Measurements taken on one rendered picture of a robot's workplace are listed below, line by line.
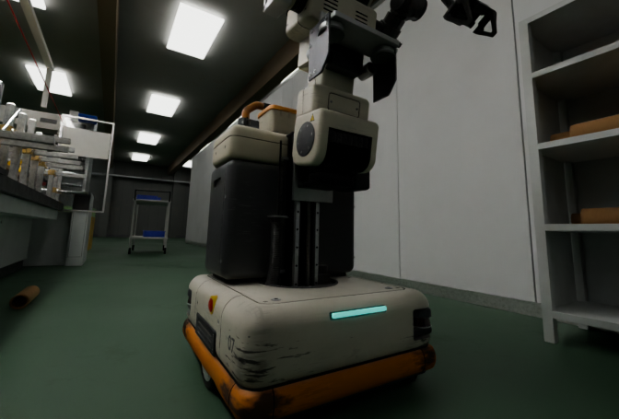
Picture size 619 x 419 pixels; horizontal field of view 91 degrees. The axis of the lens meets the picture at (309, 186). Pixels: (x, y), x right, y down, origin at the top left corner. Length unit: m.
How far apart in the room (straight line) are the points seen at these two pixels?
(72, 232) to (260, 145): 3.63
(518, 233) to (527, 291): 0.34
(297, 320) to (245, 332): 0.12
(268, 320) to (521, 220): 1.84
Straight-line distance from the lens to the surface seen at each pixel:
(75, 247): 4.51
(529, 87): 1.92
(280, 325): 0.75
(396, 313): 0.97
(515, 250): 2.31
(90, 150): 4.57
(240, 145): 1.06
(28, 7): 4.13
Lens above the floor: 0.45
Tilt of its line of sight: 8 degrees up
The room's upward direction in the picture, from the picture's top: 1 degrees clockwise
